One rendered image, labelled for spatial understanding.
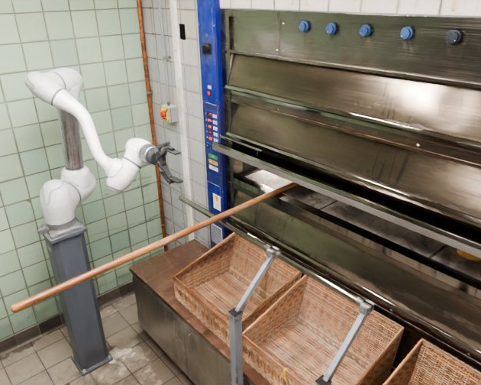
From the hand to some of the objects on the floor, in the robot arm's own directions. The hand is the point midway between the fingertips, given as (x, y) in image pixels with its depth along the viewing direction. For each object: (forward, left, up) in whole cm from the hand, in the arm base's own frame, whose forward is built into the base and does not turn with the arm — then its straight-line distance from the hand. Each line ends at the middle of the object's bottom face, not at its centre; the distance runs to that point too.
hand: (178, 167), depth 191 cm
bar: (+32, +6, -148) cm, 152 cm away
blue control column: (-43, +149, -148) cm, 215 cm away
